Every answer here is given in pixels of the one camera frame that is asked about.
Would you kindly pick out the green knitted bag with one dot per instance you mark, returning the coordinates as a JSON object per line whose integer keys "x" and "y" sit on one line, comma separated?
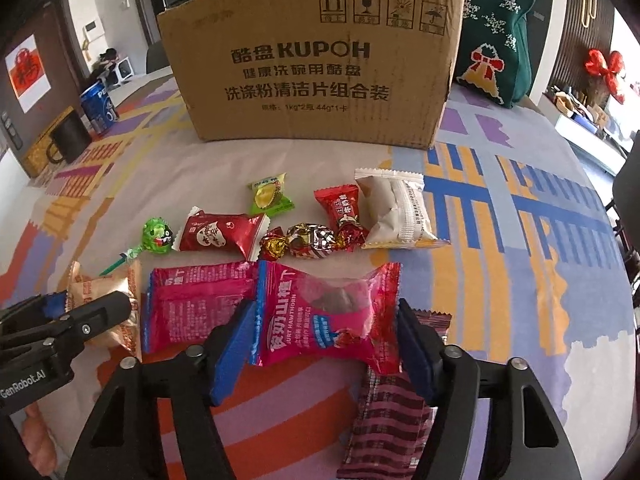
{"x": 495, "y": 45}

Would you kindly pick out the black mug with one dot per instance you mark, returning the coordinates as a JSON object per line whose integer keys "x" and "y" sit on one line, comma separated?
{"x": 70, "y": 137}

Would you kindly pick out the red wall poster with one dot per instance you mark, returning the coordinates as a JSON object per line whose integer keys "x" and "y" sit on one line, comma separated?
{"x": 27, "y": 72}

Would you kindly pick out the white shelf rack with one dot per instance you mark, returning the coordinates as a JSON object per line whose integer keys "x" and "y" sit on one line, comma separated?
{"x": 122, "y": 71}

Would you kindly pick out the red ribbon bow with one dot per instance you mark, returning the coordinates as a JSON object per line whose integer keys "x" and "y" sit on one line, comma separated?
{"x": 602, "y": 67}

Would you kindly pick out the wood slat cabinet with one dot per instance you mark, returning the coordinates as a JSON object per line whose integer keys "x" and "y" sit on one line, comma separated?
{"x": 575, "y": 25}

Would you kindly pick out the green lollipop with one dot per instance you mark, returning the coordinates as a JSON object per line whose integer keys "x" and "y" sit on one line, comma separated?
{"x": 159, "y": 235}

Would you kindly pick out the white low bench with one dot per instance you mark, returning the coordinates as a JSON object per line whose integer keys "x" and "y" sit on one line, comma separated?
{"x": 590, "y": 145}

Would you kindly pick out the blue soda can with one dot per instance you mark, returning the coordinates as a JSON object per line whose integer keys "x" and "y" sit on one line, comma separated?
{"x": 100, "y": 107}

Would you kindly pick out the red foil candy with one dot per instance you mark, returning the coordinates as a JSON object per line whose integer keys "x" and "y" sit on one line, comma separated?
{"x": 351, "y": 236}

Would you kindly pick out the gold foil twisted candy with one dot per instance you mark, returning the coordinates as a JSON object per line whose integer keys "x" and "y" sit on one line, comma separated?
{"x": 310, "y": 241}

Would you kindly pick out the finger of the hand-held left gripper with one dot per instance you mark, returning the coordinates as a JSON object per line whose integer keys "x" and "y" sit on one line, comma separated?
{"x": 100, "y": 310}
{"x": 52, "y": 304}

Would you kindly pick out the colourful printed tablecloth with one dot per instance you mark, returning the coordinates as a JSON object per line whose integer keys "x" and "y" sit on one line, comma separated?
{"x": 500, "y": 310}

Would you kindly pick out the green wrapped candy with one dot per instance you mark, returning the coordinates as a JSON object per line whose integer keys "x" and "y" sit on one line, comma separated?
{"x": 270, "y": 195}

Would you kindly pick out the white pastry packet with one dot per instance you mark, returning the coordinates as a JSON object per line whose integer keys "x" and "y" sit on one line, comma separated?
{"x": 400, "y": 205}

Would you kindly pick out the red candy packet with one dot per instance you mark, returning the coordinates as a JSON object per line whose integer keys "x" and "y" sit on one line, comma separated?
{"x": 337, "y": 202}

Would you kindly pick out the magenta clear window snack packet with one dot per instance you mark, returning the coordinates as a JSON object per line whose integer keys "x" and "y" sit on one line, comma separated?
{"x": 320, "y": 320}

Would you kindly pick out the maroon striped snack packet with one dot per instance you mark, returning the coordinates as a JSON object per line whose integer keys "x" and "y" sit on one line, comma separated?
{"x": 380, "y": 410}

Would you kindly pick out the peach snack packet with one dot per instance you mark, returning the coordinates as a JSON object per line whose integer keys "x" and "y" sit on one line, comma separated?
{"x": 122, "y": 341}

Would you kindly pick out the red heart snack packet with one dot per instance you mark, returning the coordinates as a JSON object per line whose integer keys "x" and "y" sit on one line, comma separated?
{"x": 215, "y": 232}

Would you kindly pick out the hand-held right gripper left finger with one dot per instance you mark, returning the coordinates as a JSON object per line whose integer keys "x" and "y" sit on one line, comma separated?
{"x": 232, "y": 355}

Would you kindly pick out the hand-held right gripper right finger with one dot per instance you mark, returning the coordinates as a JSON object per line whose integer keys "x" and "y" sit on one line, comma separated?
{"x": 417, "y": 357}

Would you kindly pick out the brown cardboard box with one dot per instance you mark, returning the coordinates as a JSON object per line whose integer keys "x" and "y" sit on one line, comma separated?
{"x": 310, "y": 90}

